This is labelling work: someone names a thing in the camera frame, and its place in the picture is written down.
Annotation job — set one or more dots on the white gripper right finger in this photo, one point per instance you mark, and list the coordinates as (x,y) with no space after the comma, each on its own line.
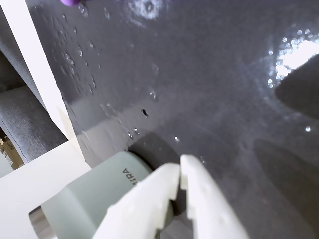
(209,206)

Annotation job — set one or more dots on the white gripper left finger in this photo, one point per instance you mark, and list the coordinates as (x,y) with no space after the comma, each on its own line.
(139,209)

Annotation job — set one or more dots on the pale green cup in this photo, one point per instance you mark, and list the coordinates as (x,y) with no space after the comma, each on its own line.
(92,199)

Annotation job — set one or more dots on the cardboard box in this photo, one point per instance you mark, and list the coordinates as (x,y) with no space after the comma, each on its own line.
(10,152)

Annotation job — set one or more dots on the grey fabric sofa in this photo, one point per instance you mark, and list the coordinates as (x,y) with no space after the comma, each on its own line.
(22,112)

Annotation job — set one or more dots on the purple pen grip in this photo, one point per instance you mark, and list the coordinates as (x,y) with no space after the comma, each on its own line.
(71,2)

